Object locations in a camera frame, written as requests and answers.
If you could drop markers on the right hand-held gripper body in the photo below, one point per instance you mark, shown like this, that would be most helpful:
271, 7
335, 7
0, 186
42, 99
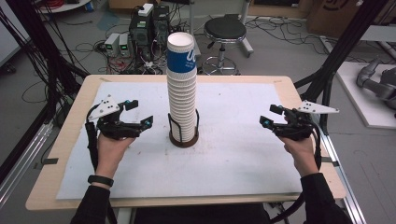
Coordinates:
295, 127

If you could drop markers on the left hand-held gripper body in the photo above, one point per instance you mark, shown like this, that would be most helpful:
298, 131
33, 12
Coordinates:
109, 127

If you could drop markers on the stack of white paper cups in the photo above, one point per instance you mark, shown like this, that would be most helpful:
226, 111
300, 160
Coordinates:
182, 90

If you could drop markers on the person's left hand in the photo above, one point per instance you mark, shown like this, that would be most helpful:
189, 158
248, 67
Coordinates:
110, 154

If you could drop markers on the person's right hand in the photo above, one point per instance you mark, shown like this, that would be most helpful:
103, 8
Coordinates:
303, 155

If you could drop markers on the white foam mat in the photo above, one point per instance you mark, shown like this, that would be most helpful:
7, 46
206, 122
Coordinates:
233, 155

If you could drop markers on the black tape piece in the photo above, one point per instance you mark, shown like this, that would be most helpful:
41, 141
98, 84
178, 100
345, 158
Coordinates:
330, 161
49, 161

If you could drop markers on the black wristband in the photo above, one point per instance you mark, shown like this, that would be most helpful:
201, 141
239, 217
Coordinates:
100, 180

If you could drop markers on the grey power supply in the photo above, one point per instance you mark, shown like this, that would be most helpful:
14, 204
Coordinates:
112, 43
124, 45

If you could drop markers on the white floor platform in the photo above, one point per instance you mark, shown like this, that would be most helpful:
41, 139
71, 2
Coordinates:
358, 102

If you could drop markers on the black computer tower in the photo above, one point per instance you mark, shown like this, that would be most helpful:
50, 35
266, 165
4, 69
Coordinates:
140, 34
161, 25

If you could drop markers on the black round stool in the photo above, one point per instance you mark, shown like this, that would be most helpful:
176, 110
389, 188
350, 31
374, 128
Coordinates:
224, 29

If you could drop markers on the white box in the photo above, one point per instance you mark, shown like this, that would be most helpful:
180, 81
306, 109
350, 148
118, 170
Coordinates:
145, 10

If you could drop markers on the person's dark clothing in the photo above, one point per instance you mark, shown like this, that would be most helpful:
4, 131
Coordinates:
199, 214

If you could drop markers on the cardboard box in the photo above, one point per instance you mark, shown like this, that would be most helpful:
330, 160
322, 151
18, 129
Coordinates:
342, 15

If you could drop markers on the white round table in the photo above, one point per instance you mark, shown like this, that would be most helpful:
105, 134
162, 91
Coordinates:
65, 5

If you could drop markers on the aluminium rail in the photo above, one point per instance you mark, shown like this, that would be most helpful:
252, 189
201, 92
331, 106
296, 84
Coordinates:
21, 158
348, 189

